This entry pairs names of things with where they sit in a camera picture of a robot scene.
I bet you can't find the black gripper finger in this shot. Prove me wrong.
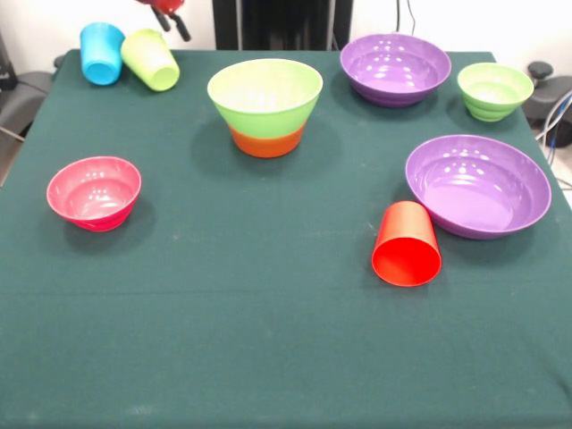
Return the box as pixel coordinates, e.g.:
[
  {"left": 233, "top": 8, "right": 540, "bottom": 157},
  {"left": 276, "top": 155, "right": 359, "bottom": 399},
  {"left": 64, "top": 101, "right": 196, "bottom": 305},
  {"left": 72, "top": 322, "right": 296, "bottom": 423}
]
[
  {"left": 152, "top": 7, "right": 172, "bottom": 33},
  {"left": 172, "top": 13, "right": 193, "bottom": 43}
]

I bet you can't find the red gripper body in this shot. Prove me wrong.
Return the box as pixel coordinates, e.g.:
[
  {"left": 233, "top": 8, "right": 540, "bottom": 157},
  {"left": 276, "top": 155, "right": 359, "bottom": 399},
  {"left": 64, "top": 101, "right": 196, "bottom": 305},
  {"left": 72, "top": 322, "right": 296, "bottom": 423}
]
[{"left": 135, "top": 0, "right": 187, "bottom": 15}]

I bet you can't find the yellow-green cup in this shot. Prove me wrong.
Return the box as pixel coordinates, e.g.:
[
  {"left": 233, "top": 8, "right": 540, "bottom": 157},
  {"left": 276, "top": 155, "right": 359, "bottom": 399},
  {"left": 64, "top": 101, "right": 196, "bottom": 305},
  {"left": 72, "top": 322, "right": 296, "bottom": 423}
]
[{"left": 120, "top": 28, "right": 181, "bottom": 93}]

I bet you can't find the blue cup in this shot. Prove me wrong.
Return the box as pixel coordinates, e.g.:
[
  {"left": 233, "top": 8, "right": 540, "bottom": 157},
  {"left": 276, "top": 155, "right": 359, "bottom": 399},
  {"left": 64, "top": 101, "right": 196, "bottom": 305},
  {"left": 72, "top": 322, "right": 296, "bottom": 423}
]
[{"left": 80, "top": 21, "right": 126, "bottom": 86}]

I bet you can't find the large green bowl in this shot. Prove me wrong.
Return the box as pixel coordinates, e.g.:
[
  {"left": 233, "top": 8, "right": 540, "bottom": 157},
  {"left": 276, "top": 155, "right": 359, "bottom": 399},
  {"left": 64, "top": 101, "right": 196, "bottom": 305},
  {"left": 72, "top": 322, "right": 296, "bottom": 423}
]
[{"left": 206, "top": 58, "right": 324, "bottom": 138}]

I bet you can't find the orange bowl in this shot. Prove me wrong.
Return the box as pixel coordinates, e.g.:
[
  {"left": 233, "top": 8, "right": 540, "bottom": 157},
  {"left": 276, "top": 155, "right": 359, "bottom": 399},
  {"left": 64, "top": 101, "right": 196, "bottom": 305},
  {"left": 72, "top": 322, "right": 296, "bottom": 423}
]
[{"left": 229, "top": 122, "right": 307, "bottom": 159}]

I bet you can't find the pink bowl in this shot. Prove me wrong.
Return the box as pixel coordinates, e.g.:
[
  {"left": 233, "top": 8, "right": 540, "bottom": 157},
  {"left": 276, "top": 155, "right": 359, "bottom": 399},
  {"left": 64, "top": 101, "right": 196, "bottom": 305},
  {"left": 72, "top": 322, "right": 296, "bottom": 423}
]
[{"left": 46, "top": 156, "right": 143, "bottom": 233}]

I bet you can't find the red cup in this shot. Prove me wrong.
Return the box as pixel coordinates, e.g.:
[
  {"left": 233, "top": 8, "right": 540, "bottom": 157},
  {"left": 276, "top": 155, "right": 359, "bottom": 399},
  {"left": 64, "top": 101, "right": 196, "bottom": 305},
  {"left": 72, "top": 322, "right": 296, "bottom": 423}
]
[{"left": 371, "top": 200, "right": 443, "bottom": 288}]

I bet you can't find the black chair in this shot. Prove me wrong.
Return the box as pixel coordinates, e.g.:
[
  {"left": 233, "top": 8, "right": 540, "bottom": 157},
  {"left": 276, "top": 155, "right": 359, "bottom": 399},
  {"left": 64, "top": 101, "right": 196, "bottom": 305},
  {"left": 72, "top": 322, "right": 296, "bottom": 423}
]
[
  {"left": 526, "top": 61, "right": 572, "bottom": 148},
  {"left": 0, "top": 30, "right": 66, "bottom": 140}
]

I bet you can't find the purple bowl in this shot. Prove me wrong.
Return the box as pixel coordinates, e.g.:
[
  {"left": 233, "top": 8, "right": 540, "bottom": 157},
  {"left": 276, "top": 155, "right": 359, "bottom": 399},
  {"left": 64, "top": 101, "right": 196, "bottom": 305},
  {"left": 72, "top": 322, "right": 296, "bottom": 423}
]
[
  {"left": 405, "top": 134, "right": 553, "bottom": 240},
  {"left": 339, "top": 33, "right": 452, "bottom": 108}
]

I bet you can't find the small green bowl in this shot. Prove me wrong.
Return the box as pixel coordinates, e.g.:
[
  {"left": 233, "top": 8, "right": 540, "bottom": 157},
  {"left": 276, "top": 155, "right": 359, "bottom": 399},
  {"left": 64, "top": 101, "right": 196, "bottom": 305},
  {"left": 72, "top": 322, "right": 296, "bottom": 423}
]
[{"left": 457, "top": 62, "right": 535, "bottom": 122}]

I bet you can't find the dark green tablecloth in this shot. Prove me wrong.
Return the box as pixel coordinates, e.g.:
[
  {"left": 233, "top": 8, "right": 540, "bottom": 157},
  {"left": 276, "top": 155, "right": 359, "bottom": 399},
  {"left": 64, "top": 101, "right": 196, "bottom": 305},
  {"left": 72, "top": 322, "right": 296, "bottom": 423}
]
[{"left": 0, "top": 47, "right": 572, "bottom": 429}]

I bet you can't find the black cable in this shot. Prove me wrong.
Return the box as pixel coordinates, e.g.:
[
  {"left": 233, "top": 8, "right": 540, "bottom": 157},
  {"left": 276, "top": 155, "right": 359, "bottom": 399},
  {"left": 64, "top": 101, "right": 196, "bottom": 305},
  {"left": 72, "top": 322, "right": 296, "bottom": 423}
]
[{"left": 395, "top": 0, "right": 419, "bottom": 37}]

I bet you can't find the white cable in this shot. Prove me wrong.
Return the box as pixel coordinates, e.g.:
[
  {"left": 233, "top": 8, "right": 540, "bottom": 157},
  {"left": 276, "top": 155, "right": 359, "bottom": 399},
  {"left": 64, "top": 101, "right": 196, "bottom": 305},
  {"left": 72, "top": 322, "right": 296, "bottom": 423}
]
[{"left": 534, "top": 100, "right": 572, "bottom": 142}]

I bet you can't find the blue cable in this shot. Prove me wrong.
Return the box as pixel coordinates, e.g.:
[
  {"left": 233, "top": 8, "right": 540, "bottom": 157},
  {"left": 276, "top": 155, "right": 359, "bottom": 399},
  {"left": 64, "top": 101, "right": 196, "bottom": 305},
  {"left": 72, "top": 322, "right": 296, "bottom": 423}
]
[{"left": 545, "top": 88, "right": 572, "bottom": 151}]

